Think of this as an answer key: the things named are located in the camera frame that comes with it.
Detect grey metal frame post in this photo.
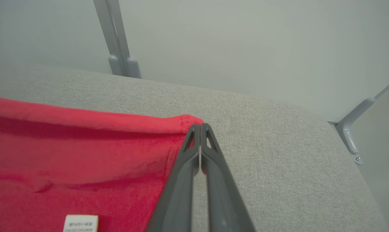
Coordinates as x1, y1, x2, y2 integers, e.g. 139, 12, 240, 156
93, 0, 124, 76
107, 0, 141, 79

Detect red jersey with thin white stripes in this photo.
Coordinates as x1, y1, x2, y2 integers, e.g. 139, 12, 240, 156
0, 94, 204, 232

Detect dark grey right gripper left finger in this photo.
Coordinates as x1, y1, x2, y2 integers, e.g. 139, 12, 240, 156
146, 123, 201, 232

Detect grey corner bracket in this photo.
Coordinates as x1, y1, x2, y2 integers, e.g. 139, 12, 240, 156
328, 74, 389, 165

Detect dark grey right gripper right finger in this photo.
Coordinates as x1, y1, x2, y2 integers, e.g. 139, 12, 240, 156
199, 122, 256, 232

